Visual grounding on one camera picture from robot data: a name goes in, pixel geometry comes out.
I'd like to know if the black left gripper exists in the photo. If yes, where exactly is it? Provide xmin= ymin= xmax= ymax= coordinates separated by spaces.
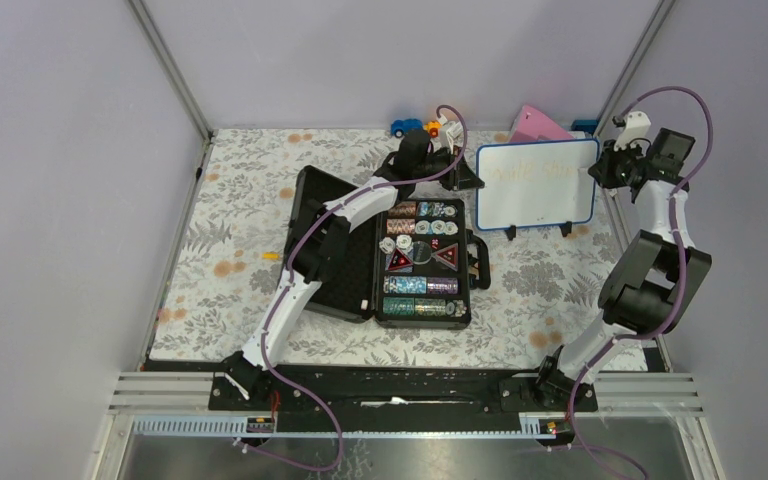
xmin=411 ymin=145 xmax=481 ymax=191

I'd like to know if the blue framed whiteboard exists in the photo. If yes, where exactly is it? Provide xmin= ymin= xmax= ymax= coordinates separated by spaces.
xmin=474 ymin=138 xmax=600 ymax=231

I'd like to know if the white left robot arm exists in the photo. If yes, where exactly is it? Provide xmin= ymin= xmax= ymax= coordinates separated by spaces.
xmin=220 ymin=131 xmax=468 ymax=411

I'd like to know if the blue block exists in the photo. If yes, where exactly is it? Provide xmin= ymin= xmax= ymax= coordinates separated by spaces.
xmin=570 ymin=119 xmax=600 ymax=135

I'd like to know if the orange toy car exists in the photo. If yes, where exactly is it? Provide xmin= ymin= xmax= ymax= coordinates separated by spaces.
xmin=423 ymin=121 xmax=441 ymax=138

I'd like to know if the pink box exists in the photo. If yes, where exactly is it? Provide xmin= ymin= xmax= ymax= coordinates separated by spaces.
xmin=508 ymin=104 xmax=575 ymax=144

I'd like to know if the clear dealer button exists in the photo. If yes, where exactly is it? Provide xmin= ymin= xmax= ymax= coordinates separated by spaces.
xmin=411 ymin=241 xmax=433 ymax=265

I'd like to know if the blue toy car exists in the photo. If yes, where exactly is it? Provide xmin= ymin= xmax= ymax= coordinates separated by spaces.
xmin=390 ymin=118 xmax=423 ymax=138

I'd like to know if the black poker chip case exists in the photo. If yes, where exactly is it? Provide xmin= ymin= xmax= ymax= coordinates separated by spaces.
xmin=284 ymin=166 xmax=491 ymax=330

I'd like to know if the red triangle all-in marker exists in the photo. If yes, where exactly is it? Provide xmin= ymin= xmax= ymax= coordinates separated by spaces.
xmin=385 ymin=249 xmax=414 ymax=273

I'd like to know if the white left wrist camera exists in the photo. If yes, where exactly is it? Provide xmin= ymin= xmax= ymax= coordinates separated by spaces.
xmin=437 ymin=115 xmax=463 ymax=150

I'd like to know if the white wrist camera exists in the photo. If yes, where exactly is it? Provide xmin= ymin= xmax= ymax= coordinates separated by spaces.
xmin=437 ymin=115 xmax=463 ymax=150
xmin=613 ymin=111 xmax=651 ymax=151

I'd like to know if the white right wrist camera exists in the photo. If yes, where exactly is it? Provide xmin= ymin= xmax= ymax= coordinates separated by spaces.
xmin=613 ymin=111 xmax=651 ymax=151

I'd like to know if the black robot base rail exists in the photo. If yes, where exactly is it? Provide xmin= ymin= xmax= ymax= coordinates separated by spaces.
xmin=208 ymin=360 xmax=568 ymax=434

